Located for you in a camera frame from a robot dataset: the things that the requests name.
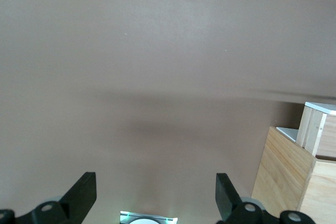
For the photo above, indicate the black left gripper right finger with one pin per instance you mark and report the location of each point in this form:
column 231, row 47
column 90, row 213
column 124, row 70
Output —
column 227, row 200

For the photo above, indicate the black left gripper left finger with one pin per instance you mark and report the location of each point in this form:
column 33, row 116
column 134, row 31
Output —
column 78, row 195

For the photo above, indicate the light wooden drawer cabinet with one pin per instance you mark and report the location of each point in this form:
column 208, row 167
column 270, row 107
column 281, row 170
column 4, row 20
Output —
column 283, row 176

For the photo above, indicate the brown table cover sheet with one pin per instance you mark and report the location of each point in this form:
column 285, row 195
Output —
column 157, row 51

